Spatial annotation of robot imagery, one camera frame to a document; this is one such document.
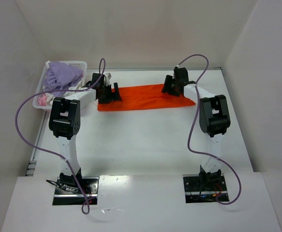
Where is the orange t shirt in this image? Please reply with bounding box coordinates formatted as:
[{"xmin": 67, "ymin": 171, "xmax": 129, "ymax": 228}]
[{"xmin": 98, "ymin": 84, "xmax": 196, "ymax": 112}]

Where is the pink cloth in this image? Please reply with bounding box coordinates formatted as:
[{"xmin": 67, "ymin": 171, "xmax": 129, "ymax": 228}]
[{"xmin": 38, "ymin": 94, "xmax": 48, "ymax": 106}]

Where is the white plastic laundry basket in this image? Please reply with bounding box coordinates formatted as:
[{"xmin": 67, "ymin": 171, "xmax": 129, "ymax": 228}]
[{"xmin": 32, "ymin": 61, "xmax": 87, "ymax": 111}]

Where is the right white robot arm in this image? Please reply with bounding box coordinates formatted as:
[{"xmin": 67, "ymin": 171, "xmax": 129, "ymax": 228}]
[{"xmin": 162, "ymin": 66, "xmax": 231, "ymax": 190}]

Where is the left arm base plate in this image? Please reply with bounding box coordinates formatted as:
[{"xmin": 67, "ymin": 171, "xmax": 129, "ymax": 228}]
[{"xmin": 52, "ymin": 177, "xmax": 99, "ymax": 206}]

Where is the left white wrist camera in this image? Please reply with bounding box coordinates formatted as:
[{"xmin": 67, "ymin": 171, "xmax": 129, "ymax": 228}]
[{"xmin": 105, "ymin": 73, "xmax": 112, "ymax": 86}]

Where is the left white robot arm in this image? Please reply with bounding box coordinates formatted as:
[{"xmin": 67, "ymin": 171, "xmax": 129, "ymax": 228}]
[{"xmin": 49, "ymin": 73, "xmax": 122, "ymax": 192}]

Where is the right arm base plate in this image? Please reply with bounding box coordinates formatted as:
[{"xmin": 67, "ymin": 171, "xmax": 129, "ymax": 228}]
[{"xmin": 183, "ymin": 175, "xmax": 229, "ymax": 203}]

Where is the white t shirt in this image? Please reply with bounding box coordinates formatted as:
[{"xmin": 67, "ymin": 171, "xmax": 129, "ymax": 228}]
[{"xmin": 44, "ymin": 81, "xmax": 83, "ymax": 106}]

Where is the purple t shirt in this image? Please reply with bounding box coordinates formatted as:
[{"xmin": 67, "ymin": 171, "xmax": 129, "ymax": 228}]
[{"xmin": 42, "ymin": 61, "xmax": 84, "ymax": 92}]

